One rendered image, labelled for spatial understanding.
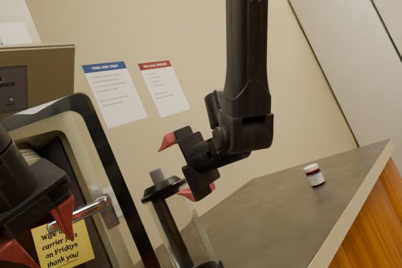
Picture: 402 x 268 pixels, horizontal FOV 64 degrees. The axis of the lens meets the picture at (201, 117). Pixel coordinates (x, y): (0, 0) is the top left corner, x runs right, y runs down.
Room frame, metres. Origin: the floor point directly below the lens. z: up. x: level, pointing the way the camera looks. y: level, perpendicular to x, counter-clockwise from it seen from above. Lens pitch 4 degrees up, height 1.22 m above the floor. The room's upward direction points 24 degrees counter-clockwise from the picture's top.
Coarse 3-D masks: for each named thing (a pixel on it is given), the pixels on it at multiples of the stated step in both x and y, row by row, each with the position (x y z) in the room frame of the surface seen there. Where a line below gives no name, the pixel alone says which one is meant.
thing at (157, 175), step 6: (150, 174) 0.71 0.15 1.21; (156, 174) 0.71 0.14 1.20; (162, 174) 0.72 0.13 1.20; (156, 180) 0.71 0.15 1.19; (162, 180) 0.71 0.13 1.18; (168, 180) 0.69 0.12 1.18; (174, 180) 0.70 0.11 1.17; (156, 186) 0.68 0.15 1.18; (162, 186) 0.68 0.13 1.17; (144, 192) 0.70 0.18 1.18; (150, 192) 0.68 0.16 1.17
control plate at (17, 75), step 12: (0, 72) 0.53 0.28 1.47; (12, 72) 0.54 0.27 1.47; (24, 72) 0.56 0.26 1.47; (0, 84) 0.54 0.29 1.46; (12, 84) 0.55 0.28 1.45; (24, 84) 0.57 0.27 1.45; (0, 96) 0.55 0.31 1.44; (12, 96) 0.56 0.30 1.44; (24, 96) 0.58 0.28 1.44; (0, 108) 0.56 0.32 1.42; (12, 108) 0.57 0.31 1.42; (24, 108) 0.59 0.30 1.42
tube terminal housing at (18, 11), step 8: (0, 0) 0.65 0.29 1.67; (8, 0) 0.67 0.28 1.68; (16, 0) 0.68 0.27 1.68; (24, 0) 0.69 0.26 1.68; (0, 8) 0.65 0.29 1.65; (8, 8) 0.66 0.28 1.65; (16, 8) 0.67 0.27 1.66; (24, 8) 0.69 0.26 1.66; (0, 16) 0.64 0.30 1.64; (8, 16) 0.66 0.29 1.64; (16, 16) 0.67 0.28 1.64; (24, 16) 0.68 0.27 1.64; (32, 24) 0.69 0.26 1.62; (32, 32) 0.68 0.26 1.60; (32, 40) 0.68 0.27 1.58; (40, 40) 0.69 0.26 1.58
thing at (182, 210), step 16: (176, 192) 0.69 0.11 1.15; (160, 208) 0.68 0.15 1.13; (176, 208) 0.68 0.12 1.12; (192, 208) 0.70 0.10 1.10; (160, 224) 0.68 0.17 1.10; (176, 224) 0.67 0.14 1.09; (192, 224) 0.69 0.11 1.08; (176, 240) 0.67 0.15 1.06; (192, 240) 0.68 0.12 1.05; (208, 240) 0.71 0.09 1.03; (176, 256) 0.68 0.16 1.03; (192, 256) 0.67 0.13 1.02; (208, 256) 0.69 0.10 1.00
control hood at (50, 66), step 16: (0, 48) 0.51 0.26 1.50; (16, 48) 0.53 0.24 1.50; (32, 48) 0.55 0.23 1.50; (48, 48) 0.58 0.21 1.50; (64, 48) 0.60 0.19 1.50; (0, 64) 0.52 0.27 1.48; (16, 64) 0.54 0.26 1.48; (32, 64) 0.57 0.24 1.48; (48, 64) 0.59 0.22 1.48; (64, 64) 0.62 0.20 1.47; (32, 80) 0.58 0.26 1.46; (48, 80) 0.61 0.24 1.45; (64, 80) 0.63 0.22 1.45; (32, 96) 0.59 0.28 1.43; (48, 96) 0.62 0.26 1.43
